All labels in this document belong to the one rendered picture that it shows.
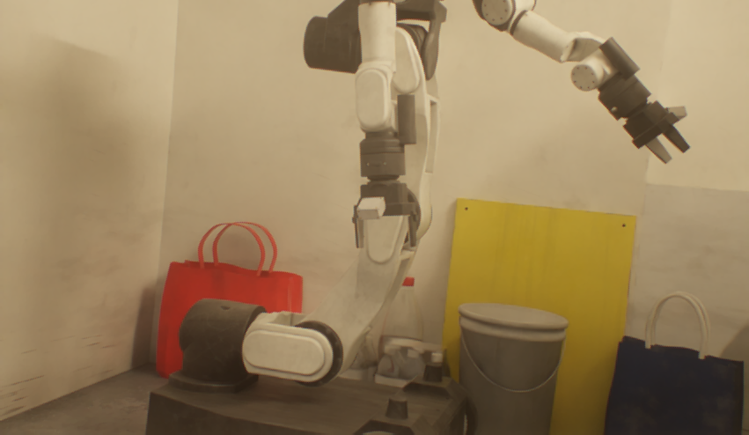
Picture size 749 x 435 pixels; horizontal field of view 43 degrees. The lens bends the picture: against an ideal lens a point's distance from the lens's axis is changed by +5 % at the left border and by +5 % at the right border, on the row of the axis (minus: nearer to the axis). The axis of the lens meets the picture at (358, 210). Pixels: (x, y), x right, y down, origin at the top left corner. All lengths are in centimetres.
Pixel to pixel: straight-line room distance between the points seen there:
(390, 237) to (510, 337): 58
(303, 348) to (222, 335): 20
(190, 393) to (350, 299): 41
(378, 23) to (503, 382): 104
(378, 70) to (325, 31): 31
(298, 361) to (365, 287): 21
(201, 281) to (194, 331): 70
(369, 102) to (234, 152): 123
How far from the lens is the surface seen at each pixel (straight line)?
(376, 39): 176
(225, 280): 274
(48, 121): 247
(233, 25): 294
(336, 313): 199
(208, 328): 209
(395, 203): 173
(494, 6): 218
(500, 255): 266
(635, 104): 212
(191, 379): 211
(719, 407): 252
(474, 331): 239
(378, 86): 172
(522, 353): 238
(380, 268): 192
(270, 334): 200
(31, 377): 257
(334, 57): 200
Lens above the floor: 71
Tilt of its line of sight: 3 degrees down
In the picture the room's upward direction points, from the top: 6 degrees clockwise
